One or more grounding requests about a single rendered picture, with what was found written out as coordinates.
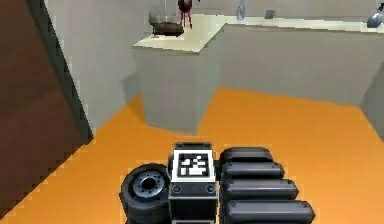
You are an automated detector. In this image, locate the brown room door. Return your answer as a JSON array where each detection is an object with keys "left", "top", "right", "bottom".
[{"left": 0, "top": 0, "right": 95, "bottom": 219}]

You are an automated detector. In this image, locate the blue grey kettle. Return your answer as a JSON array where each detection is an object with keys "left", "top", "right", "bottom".
[{"left": 366, "top": 2, "right": 384, "bottom": 29}]

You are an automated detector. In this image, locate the clear glass bottle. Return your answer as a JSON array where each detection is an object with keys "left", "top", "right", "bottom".
[{"left": 236, "top": 0, "right": 247, "bottom": 21}]

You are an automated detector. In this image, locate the dark pot with glass lid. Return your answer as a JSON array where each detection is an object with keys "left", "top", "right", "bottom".
[{"left": 148, "top": 11, "right": 185, "bottom": 38}]

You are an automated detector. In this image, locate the grey kitchen counter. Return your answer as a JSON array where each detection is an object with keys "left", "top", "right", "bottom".
[{"left": 132, "top": 13, "right": 384, "bottom": 136}]

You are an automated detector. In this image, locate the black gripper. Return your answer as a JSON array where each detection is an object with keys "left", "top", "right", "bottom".
[{"left": 119, "top": 162, "right": 172, "bottom": 224}]

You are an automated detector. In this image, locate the dark red stand mixer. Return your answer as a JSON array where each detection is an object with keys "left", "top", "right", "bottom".
[{"left": 177, "top": 0, "right": 201, "bottom": 30}]

